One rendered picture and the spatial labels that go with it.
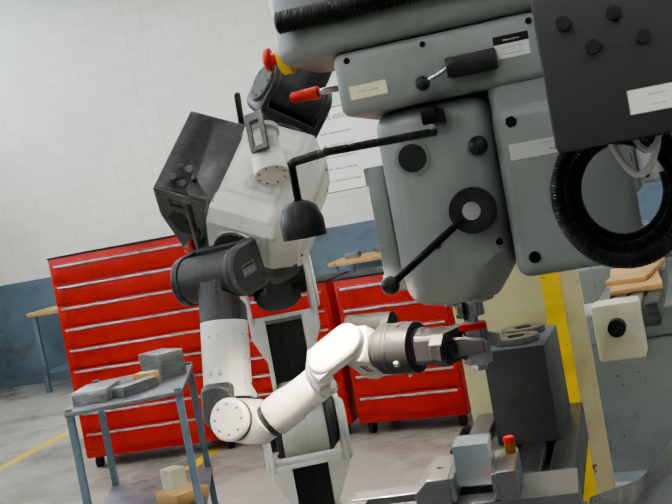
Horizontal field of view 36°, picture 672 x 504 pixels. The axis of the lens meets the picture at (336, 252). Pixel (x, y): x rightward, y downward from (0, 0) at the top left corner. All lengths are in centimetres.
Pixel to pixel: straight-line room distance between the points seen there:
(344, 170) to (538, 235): 950
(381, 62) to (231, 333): 61
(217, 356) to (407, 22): 72
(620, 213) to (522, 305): 191
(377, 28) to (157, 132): 1019
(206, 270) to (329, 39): 55
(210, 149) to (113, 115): 990
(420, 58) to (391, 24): 7
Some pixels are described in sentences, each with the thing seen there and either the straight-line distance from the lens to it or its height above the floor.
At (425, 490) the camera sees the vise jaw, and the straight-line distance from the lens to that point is 154.
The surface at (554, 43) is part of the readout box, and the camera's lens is 134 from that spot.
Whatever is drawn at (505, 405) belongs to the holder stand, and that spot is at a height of 106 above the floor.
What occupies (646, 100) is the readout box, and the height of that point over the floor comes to 156.
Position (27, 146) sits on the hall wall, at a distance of 1252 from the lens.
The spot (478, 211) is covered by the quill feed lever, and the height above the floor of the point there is 145.
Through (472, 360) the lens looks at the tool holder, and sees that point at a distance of 173.
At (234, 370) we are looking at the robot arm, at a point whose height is 123.
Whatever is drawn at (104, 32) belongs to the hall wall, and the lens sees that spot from 1209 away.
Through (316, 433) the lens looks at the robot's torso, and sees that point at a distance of 239.
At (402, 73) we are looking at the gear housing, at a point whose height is 168.
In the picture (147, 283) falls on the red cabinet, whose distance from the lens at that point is 697.
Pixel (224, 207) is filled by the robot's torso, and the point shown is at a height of 153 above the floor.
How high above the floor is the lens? 151
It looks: 3 degrees down
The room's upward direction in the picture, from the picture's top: 11 degrees counter-clockwise
